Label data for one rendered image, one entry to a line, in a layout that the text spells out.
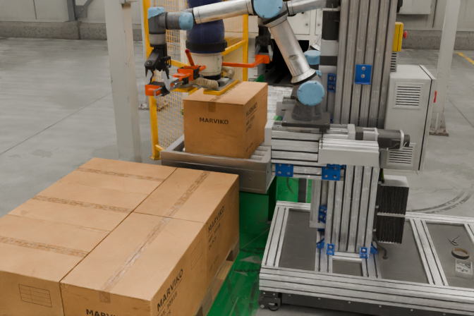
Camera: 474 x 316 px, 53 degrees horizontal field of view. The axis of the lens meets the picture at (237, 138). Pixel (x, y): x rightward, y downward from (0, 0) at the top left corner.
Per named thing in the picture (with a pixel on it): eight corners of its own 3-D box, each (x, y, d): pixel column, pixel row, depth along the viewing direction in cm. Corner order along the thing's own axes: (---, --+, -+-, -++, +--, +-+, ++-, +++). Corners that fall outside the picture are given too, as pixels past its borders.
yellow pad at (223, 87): (223, 80, 286) (223, 73, 284) (239, 82, 283) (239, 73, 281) (202, 94, 256) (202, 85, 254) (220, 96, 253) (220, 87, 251)
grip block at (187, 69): (183, 76, 252) (183, 65, 249) (200, 77, 249) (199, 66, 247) (176, 80, 244) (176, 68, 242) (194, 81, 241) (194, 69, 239)
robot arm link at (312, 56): (300, 77, 265) (302, 53, 261) (302, 72, 278) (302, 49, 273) (322, 77, 263) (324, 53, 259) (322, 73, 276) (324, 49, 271)
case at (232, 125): (216, 130, 360) (215, 79, 347) (266, 135, 349) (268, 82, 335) (185, 159, 306) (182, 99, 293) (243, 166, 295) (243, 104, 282)
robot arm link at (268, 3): (326, 92, 217) (274, -18, 202) (329, 101, 203) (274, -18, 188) (302, 104, 219) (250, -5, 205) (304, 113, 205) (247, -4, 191)
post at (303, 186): (298, 208, 358) (304, 78, 324) (307, 209, 356) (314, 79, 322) (296, 212, 352) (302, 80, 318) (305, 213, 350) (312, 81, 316)
